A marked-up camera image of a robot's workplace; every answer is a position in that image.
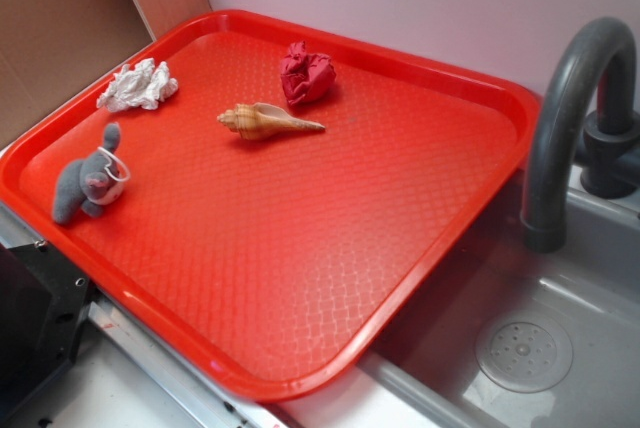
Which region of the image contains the crumpled white paper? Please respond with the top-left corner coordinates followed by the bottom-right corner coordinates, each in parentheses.
top-left (96, 58), bottom-right (179, 113)

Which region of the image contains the red plastic tray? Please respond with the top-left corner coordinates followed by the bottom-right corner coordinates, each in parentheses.
top-left (1, 11), bottom-right (540, 402)

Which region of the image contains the tan conch seashell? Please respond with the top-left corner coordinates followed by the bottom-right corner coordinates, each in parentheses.
top-left (216, 102), bottom-right (326, 141)

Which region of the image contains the grey plush toy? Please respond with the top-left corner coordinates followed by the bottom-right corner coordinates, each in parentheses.
top-left (52, 123), bottom-right (131, 225)

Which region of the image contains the grey toy sink basin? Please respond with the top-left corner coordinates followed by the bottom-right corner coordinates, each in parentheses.
top-left (357, 162), bottom-right (640, 428)

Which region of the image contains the grey toy faucet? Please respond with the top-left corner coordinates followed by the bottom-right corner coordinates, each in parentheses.
top-left (520, 17), bottom-right (639, 253)

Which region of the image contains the brown cardboard box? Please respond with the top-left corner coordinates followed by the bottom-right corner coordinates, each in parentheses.
top-left (1, 0), bottom-right (210, 146)

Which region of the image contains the black metal bracket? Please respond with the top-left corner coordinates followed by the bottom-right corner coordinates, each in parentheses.
top-left (1, 242), bottom-right (94, 423)

